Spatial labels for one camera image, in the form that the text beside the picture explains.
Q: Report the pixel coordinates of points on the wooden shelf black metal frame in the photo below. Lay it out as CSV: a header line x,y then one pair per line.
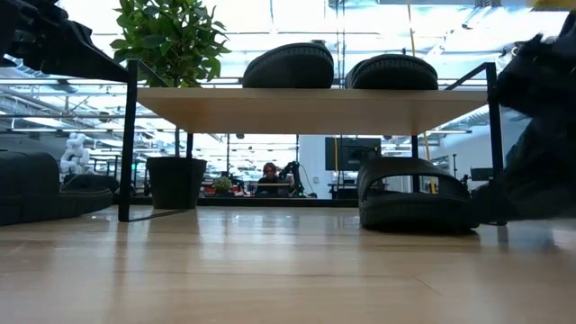
x,y
310,110

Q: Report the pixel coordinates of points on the black background robot arm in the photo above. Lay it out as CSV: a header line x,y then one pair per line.
x,y
294,177

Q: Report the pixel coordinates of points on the black monitor screen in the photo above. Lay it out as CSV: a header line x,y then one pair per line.
x,y
346,153

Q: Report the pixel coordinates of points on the white robot figure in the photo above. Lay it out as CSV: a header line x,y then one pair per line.
x,y
74,153

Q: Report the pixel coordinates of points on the small black monitor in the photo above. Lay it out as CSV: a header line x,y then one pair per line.
x,y
481,174

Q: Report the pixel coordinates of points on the black metal table frame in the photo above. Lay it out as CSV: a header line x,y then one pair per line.
x,y
270,202

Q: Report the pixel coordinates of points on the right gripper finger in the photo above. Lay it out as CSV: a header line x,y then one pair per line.
x,y
544,184

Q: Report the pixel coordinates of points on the person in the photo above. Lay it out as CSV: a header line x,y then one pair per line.
x,y
269,184

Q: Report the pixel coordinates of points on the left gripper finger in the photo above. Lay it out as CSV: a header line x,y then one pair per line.
x,y
81,54

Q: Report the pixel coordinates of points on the green potted plant black pot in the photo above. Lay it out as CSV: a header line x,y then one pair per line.
x,y
171,40

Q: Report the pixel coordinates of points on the small green plant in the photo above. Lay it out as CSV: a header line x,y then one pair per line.
x,y
222,184

